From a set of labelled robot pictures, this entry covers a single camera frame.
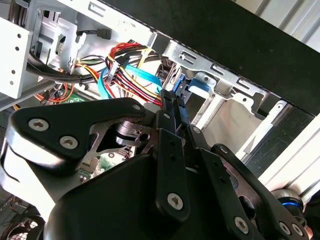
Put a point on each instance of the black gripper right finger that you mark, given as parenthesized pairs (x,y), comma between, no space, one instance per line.
(225,180)

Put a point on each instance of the hard disk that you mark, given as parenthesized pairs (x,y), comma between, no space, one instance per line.
(197,86)

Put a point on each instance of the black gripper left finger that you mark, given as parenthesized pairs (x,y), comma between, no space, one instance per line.
(70,117)

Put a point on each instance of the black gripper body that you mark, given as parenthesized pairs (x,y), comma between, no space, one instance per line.
(107,207)

